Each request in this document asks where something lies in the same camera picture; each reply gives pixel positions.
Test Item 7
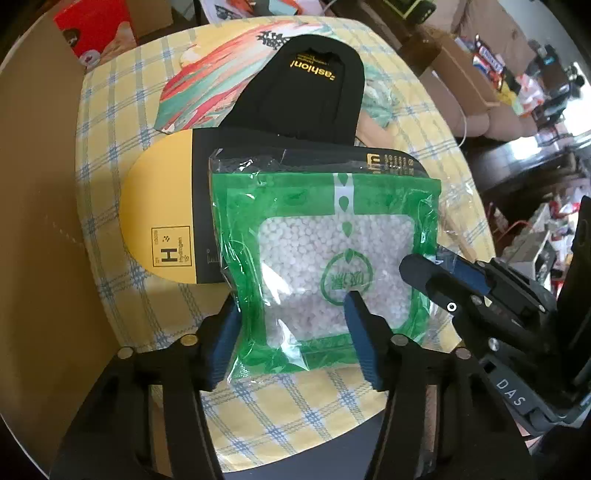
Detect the brown sofa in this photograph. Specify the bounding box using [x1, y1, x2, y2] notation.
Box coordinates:
[416, 0, 591, 139]

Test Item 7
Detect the yellow and black insole pack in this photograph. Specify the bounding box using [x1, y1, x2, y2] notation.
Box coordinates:
[119, 129, 428, 286]

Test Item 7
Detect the black slipper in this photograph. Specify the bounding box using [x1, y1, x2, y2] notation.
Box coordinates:
[217, 33, 365, 146]

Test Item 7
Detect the yellow black radio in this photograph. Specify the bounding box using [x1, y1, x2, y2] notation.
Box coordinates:
[383, 0, 437, 17]

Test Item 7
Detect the cardboard snack tray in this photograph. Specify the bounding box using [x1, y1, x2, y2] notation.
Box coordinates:
[416, 23, 502, 112]

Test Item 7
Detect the green packet of white beads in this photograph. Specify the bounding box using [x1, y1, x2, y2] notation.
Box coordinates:
[208, 148, 451, 381]

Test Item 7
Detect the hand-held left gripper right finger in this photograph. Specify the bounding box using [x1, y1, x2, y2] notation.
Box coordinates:
[344, 291, 532, 480]

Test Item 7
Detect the large cardboard box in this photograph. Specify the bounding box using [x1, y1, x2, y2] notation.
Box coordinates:
[0, 7, 162, 480]

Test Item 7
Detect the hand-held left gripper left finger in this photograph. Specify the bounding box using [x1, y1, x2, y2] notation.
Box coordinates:
[48, 302, 243, 480]

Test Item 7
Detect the pile of snack packets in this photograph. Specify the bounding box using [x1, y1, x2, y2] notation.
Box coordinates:
[462, 32, 591, 121]

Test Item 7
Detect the red chocolate box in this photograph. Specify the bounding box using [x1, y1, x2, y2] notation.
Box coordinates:
[53, 0, 139, 71]

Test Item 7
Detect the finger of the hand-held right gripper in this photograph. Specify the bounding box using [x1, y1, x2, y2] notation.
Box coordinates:
[399, 253, 472, 324]
[436, 247, 497, 296]

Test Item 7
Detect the brown cardboard box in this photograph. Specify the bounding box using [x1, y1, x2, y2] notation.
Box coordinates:
[131, 0, 175, 40]

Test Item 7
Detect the yellow checkered tablecloth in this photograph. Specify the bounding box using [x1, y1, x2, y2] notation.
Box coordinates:
[74, 16, 497, 476]

